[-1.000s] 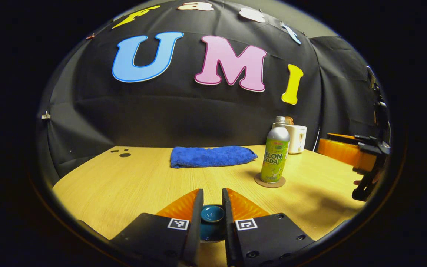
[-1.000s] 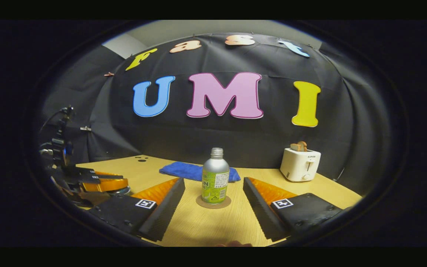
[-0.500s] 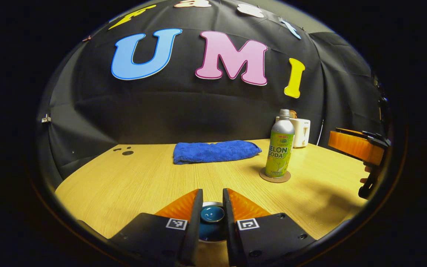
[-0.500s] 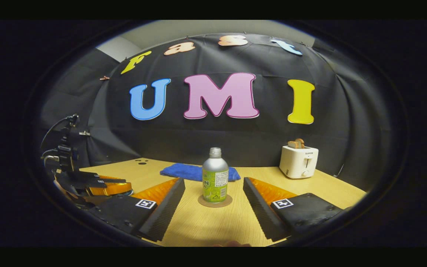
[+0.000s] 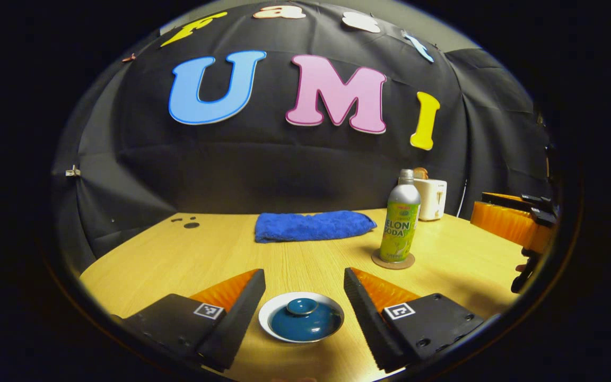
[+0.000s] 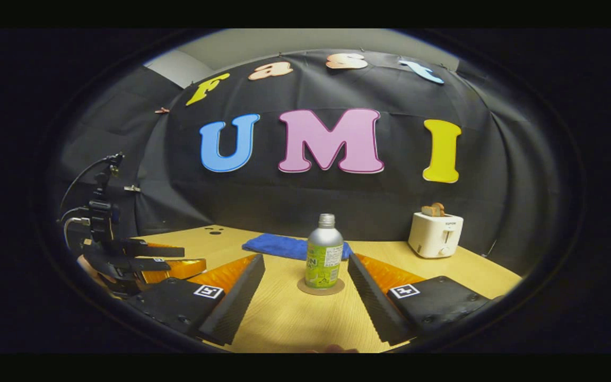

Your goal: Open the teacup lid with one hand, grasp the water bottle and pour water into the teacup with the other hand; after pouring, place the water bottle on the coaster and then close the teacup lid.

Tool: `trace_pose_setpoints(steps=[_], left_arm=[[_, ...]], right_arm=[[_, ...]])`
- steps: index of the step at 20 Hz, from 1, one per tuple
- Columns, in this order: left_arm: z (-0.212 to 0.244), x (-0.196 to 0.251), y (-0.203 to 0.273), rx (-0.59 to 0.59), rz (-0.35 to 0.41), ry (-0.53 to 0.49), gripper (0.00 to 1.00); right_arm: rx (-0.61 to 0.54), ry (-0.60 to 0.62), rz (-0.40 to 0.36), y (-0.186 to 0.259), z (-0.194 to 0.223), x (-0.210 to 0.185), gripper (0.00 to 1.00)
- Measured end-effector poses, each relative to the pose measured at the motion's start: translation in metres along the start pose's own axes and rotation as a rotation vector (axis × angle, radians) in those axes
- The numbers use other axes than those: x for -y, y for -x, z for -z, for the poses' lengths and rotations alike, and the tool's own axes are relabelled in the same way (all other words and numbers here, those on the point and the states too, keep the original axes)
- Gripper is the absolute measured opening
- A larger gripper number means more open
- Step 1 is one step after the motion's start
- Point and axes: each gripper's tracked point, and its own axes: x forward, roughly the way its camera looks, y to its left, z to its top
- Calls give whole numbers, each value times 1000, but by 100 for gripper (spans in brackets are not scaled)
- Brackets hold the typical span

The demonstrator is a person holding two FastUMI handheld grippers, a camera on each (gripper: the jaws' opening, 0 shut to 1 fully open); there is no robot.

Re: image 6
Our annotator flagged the round brown coaster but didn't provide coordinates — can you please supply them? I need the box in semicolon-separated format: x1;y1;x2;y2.
297;277;346;296

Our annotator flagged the black cable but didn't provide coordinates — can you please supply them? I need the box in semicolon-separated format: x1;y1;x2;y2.
59;153;125;215

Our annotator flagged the white toaster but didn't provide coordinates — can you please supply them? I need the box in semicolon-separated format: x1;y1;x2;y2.
408;212;464;259

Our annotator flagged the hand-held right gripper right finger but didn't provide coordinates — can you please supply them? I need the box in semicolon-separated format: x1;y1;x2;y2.
347;253;505;345

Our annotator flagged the blue cloth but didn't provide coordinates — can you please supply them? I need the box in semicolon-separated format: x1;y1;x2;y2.
242;233;354;261

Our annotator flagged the white cable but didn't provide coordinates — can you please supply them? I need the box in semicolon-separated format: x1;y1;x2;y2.
63;216;91;249

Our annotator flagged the black backdrop cloth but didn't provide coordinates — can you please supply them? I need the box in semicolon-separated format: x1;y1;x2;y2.
51;49;566;276

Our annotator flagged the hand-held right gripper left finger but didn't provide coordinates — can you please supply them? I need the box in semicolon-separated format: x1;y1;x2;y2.
125;253;266;346

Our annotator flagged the silver water bottle green label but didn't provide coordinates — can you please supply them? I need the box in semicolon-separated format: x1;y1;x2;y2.
305;213;344;289

